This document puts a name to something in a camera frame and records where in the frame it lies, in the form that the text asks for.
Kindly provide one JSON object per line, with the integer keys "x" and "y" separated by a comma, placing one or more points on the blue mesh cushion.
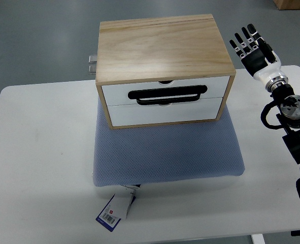
{"x": 138, "y": 156}

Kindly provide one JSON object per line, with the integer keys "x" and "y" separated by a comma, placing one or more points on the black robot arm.
{"x": 288, "y": 104}

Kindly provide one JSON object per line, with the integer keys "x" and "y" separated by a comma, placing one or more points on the white drawer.
{"x": 118, "y": 94}
{"x": 135, "y": 114}

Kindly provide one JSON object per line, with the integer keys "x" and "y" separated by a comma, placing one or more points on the cardboard box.
{"x": 287, "y": 4}

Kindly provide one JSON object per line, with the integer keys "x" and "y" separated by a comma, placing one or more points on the wooden drawer cabinet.
{"x": 162, "y": 49}

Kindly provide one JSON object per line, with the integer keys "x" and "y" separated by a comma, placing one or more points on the metal clamp behind cabinet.
{"x": 92, "y": 64}

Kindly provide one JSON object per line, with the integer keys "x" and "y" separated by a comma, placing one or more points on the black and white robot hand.
{"x": 258, "y": 58}

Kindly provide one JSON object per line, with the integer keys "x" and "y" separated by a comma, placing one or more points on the white and blue product tag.
{"x": 117, "y": 207}

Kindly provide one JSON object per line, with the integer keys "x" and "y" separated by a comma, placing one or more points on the white top drawer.
{"x": 118, "y": 94}

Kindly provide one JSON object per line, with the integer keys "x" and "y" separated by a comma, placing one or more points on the white table leg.
{"x": 257, "y": 239}

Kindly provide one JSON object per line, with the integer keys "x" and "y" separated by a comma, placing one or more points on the white bottom drawer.
{"x": 135, "y": 114}

